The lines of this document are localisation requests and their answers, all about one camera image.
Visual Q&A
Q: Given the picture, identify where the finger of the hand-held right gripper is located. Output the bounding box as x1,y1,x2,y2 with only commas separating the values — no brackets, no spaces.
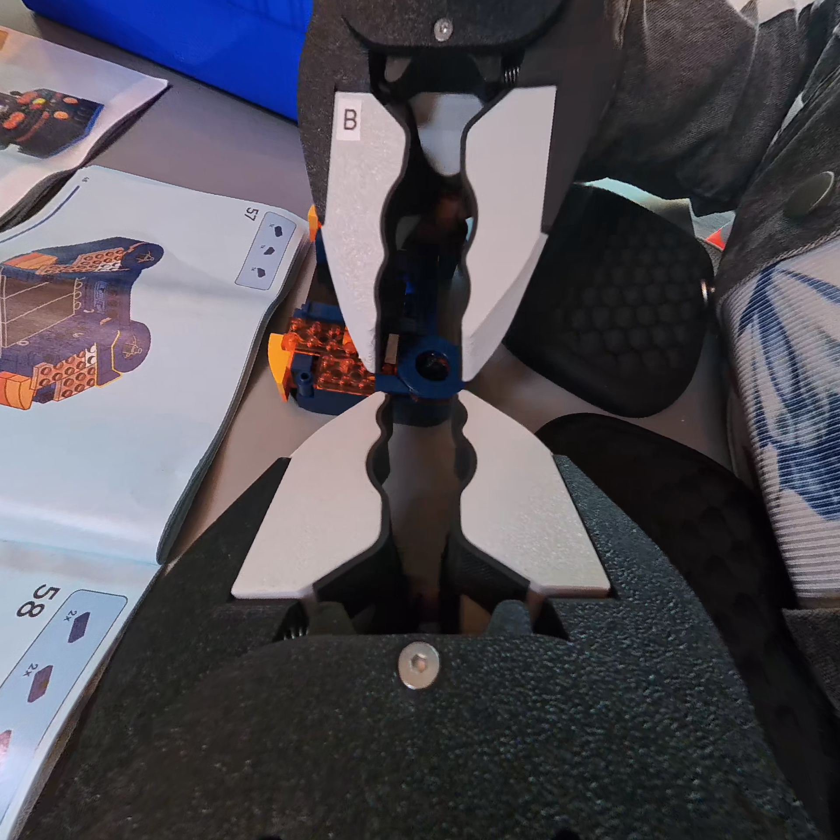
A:
458,85,559,383
322,88,421,376

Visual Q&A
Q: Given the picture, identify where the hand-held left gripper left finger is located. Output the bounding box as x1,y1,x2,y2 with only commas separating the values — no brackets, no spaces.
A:
231,392,393,602

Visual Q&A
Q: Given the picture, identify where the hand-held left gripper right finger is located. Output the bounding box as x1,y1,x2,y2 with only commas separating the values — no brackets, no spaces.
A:
450,391,613,600

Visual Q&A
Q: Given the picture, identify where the blue orange toy brick model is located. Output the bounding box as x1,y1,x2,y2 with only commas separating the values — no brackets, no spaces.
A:
269,203,475,427

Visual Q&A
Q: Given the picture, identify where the blue plastic bin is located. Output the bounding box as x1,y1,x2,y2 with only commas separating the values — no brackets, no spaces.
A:
23,0,315,124

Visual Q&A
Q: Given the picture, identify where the black padded mat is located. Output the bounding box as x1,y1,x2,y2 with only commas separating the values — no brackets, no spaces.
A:
502,184,718,419
535,412,840,840

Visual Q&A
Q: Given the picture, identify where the open toy instruction booklet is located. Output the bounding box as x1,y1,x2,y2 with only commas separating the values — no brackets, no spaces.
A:
0,164,315,821

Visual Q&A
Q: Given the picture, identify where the closed instruction booklet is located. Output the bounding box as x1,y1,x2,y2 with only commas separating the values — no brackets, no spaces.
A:
0,26,170,232

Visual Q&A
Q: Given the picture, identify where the grey denim jacket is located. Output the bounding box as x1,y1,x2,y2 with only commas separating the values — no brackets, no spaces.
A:
712,0,840,309

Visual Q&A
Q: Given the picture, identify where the striped white blue shirt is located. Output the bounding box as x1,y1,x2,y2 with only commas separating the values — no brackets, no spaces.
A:
715,252,840,608

